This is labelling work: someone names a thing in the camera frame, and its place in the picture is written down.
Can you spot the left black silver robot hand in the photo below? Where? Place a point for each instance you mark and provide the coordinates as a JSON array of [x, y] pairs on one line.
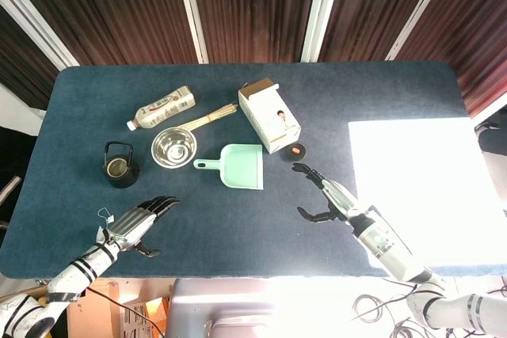
[[130, 223]]

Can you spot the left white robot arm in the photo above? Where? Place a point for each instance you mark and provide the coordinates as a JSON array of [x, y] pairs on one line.
[[75, 270]]

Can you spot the bundle of bamboo sticks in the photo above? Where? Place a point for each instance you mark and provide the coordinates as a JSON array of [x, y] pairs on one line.
[[210, 116]]

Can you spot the mint green dustpan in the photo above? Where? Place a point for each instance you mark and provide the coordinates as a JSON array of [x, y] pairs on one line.
[[243, 168]]

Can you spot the stainless steel bowl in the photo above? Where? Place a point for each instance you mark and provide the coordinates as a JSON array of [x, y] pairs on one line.
[[174, 150]]

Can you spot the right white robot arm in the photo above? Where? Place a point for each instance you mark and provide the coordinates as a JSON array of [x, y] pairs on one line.
[[388, 247]]

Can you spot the dark blue felt table mat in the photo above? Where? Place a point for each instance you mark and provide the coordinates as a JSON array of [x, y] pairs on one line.
[[237, 219]]

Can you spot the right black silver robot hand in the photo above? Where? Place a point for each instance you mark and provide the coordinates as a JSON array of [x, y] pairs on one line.
[[336, 199]]

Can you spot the white partition post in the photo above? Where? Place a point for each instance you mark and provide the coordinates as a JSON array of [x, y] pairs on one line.
[[43, 33], [192, 13], [321, 9], [420, 9]]

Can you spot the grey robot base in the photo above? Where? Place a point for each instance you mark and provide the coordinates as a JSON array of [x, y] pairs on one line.
[[214, 306]]

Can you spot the white open carton box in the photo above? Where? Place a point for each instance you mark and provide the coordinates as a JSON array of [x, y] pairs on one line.
[[271, 120]]

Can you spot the black cast iron teapot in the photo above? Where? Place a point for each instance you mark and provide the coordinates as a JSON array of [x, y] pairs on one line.
[[120, 172]]

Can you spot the black round lid orange spot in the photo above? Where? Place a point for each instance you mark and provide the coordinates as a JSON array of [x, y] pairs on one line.
[[294, 152]]

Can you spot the white plastic bottle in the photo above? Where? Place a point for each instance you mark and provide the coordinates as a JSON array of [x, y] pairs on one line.
[[162, 110]]

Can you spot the brown cardboard box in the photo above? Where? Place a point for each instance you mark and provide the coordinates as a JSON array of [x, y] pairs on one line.
[[103, 314]]

